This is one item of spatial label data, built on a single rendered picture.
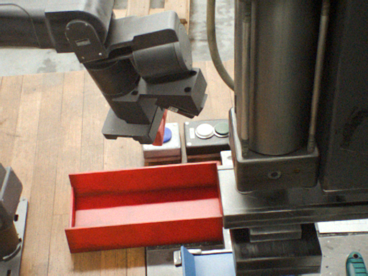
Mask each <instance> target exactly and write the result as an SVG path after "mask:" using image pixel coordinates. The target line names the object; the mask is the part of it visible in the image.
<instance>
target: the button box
mask: <svg viewBox="0 0 368 276"><path fill-rule="evenodd" d="M221 122H224V123H227V124H228V118H227V119H213V120H198V121H190V122H184V123H183V132H185V145H186V156H187V159H193V158H207V157H220V152H221V151H231V148H230V147H229V145H228V140H229V134H227V135H218V134H216V133H215V129H214V128H215V126H216V125H217V124H219V123H221ZM202 124H208V125H211V126H212V128H213V133H212V134H211V135H210V136H207V137H202V136H199V135H198V134H197V127H198V126H199V125H202Z"/></svg>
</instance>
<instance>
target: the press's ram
mask: <svg viewBox="0 0 368 276"><path fill-rule="evenodd" d="M220 157H221V165H218V166H217V181H218V190H219V196H220V205H221V209H222V218H223V228H224V229H229V233H230V238H231V247H232V255H233V260H234V269H235V276H290V275H305V274H320V270H321V262H322V256H323V255H322V251H321V247H320V243H319V239H318V235H317V229H316V227H315V224H314V223H317V222H331V221H346V220H362V219H368V193H359V194H344V195H329V196H324V195H323V194H322V191H321V186H320V182H319V180H318V184H317V186H316V188H314V189H310V190H305V189H303V188H287V189H272V190H264V191H253V192H251V193H249V194H241V193H239V192H237V191H236V190H235V188H234V186H235V177H234V170H233V162H232V154H231V151H221V152H220Z"/></svg>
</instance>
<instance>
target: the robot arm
mask: <svg viewBox="0 0 368 276"><path fill-rule="evenodd" d="M113 4H114V0H0V47H8V46H22V47H37V48H38V49H55V50H56V53H57V54H63V53H75V55H76V57H77V59H78V61H79V63H80V64H83V66H84V67H85V68H86V70H87V71H88V73H89V75H90V77H91V78H92V79H93V81H94V83H95V84H96V86H98V88H99V90H100V91H101V93H102V95H103V96H104V98H105V99H106V101H107V103H108V104H109V106H110V109H109V111H108V114H107V117H106V120H105V122H104V125H103V128H102V129H101V133H102V134H103V135H104V137H105V139H107V140H117V138H118V137H132V138H133V140H135V141H138V142H139V143H140V144H144V145H150V144H152V145H153V146H159V147H162V146H163V141H164V132H165V123H166V116H167V111H168V110H170V111H173V112H175V113H178V114H181V115H182V116H185V117H187V118H189V119H193V118H194V117H195V116H197V117H198V116H199V114H200V113H201V111H202V110H203V108H204V105H205V102H206V97H208V94H205V90H206V86H208V84H207V82H206V81H205V78H204V76H203V74H202V71H201V69H200V68H193V67H192V66H193V58H192V49H191V46H190V42H189V39H188V34H187V31H186V29H185V27H184V25H183V24H182V23H180V19H179V16H178V13H176V12H175V11H173V10H168V11H163V12H160V13H155V14H150V15H147V16H142V17H139V18H138V17H137V14H134V15H130V16H127V17H124V18H119V19H115V18H116V16H115V14H114V12H113ZM22 190H23V185H22V182H21V181H20V180H19V178H18V176H17V174H16V173H15V171H14V170H13V168H12V167H11V166H8V167H4V166H3V165H2V163H1V162H0V276H8V275H9V273H11V276H20V269H21V264H22V253H23V247H24V242H25V231H26V220H27V215H28V200H27V198H25V197H21V194H22ZM17 218H18V221H16V219H17ZM15 221H16V222H15Z"/></svg>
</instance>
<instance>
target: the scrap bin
mask: <svg viewBox="0 0 368 276"><path fill-rule="evenodd" d="M218 165H220V164H219V161H218V160H216V161H215V162H201V163H187V164H172V165H157V166H143V167H134V168H127V169H113V170H98V171H84V172H69V173H68V176H69V179H70V184H71V196H70V216H69V226H68V228H65V234H66V239H67V243H68V248H69V251H70V253H71V254H74V253H81V252H90V251H104V250H112V249H126V248H140V247H149V246H156V245H171V244H185V243H200V242H214V241H223V218H222V209H221V205H220V196H219V187H218V181H217V166H218Z"/></svg>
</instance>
